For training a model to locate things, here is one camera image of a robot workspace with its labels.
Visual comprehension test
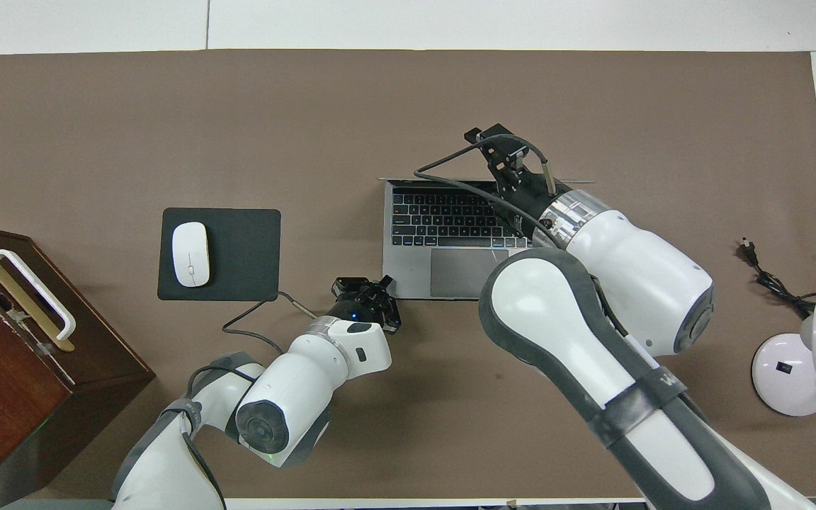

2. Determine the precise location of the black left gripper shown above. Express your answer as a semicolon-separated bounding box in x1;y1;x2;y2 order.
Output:
327;276;402;335

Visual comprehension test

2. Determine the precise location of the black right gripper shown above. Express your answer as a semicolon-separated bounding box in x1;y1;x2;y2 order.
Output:
465;124;565;234

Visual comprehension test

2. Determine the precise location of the silver laptop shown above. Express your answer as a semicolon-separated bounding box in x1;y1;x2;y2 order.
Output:
378;177;596;302

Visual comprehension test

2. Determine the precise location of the black mouse pad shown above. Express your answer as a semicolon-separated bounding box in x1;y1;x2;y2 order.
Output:
157;208;282;302

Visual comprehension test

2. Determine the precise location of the white computer mouse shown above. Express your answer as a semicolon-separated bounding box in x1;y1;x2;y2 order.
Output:
171;222;210;288

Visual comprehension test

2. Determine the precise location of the brown table mat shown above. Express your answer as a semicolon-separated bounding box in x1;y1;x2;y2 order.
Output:
0;50;816;500

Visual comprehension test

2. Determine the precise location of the dark wooden box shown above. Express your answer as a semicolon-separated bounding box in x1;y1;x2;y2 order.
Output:
0;221;157;510

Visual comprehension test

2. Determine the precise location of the white desk lamp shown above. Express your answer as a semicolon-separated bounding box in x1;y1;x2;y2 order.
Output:
752;293;816;417

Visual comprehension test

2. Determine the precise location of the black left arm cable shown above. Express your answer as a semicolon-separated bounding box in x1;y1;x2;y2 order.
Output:
222;290;320;355

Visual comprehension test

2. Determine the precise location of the black lamp power cable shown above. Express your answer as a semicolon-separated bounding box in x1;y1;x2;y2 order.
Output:
737;239;816;396

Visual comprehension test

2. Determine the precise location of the white box handle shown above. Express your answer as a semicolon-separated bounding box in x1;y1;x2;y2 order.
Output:
0;249;77;341

